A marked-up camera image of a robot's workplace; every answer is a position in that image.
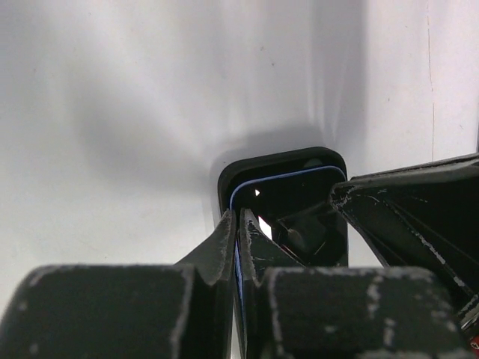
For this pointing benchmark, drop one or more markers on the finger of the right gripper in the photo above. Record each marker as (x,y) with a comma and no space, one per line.
(425,216)

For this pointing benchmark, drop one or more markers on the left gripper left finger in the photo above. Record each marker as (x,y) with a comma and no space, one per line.
(184,310)

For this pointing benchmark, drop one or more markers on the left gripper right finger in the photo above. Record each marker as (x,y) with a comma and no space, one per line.
(290,311)

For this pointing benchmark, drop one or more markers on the black smartphone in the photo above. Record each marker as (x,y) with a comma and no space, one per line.
(254,253)

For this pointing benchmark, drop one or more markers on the black phone case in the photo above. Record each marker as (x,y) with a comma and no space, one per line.
(280,161)

